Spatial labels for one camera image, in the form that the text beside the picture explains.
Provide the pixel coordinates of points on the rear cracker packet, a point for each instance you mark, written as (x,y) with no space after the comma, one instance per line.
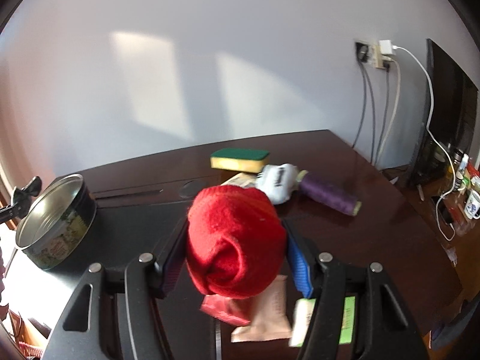
(243,180)

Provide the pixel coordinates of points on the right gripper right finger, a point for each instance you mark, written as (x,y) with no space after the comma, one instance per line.
(383,326)

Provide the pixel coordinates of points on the yellow green sponge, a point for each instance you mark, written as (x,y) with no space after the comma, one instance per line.
(239,160)

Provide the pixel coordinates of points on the white rolled sock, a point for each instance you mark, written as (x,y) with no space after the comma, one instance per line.
(278,182)

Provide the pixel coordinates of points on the red sock ball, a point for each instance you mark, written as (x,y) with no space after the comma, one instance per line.
(235,241)

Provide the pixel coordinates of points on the cookie tin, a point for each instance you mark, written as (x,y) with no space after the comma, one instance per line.
(57,222)

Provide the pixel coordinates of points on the purple thread spool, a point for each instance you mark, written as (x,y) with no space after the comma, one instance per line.
(328,194)

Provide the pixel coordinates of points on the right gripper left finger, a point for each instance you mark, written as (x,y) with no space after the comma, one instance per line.
(113,314)

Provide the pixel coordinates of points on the white patterned mug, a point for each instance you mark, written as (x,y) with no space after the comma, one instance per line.
(472,205)

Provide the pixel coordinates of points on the black monitor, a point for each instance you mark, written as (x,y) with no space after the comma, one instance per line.
(452,114)

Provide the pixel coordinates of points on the beige sachet packet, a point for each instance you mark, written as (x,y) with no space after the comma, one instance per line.
(269,316)

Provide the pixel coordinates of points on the wall power outlet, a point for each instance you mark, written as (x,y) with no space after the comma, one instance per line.
(370,53)

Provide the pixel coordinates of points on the red wet wipes packet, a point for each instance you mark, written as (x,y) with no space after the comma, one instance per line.
(236,312)

